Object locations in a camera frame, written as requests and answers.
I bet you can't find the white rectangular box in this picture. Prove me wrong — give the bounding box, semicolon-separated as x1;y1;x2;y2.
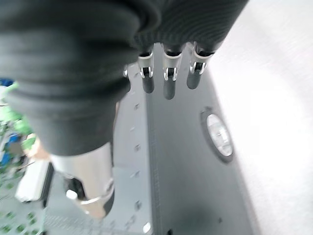
14;158;55;204

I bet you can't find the robot silver and dark leg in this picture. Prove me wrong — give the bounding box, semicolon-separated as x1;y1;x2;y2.
107;41;261;235

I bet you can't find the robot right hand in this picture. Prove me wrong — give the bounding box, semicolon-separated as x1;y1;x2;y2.
0;0;249;220

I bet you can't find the blue object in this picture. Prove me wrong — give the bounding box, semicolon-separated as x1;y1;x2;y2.
0;132;24;169

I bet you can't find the green leafy object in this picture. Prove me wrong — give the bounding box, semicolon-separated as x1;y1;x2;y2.
0;82;37;154

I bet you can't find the white lattice plastic basket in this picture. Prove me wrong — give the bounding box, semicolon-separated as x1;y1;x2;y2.
0;166;47;235

